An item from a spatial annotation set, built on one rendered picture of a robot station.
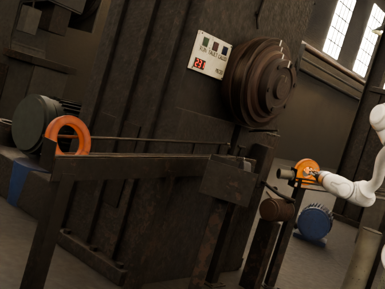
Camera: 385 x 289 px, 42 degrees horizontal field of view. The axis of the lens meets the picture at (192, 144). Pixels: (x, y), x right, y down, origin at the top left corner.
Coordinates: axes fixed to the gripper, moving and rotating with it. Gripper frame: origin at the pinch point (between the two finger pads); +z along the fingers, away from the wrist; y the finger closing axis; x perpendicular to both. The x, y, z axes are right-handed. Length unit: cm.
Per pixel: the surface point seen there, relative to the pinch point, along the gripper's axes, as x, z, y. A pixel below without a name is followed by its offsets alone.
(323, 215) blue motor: -50, 118, 99
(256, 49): 53, -26, -63
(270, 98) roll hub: 33, -26, -49
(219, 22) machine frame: 59, -22, -84
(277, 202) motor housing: -20.0, -15.8, -20.4
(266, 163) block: -2.4, -6.0, -29.0
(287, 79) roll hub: 44, -22, -41
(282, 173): -5.8, -2.9, -16.0
